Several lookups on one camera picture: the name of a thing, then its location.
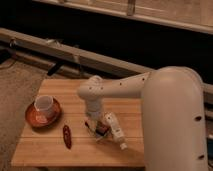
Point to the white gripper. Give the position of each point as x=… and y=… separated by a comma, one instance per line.
x=94, y=121

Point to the dark eraser block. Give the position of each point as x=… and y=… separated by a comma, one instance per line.
x=87, y=125

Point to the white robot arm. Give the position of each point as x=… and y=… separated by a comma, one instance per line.
x=173, y=117

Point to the white sponge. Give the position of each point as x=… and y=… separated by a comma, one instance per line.
x=100, y=132

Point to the white tube bottle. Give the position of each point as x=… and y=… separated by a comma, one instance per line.
x=116, y=130

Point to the red chili pepper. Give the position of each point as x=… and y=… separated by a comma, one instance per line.
x=67, y=136

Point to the wooden table board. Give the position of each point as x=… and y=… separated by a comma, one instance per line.
x=46, y=147

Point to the white cup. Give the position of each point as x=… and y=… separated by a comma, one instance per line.
x=44, y=105

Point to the orange saucer plate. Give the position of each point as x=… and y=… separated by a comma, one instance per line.
x=39, y=120

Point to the blue object at right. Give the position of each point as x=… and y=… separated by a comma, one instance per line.
x=210, y=147

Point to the black handle on rail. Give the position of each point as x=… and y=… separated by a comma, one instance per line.
x=54, y=69

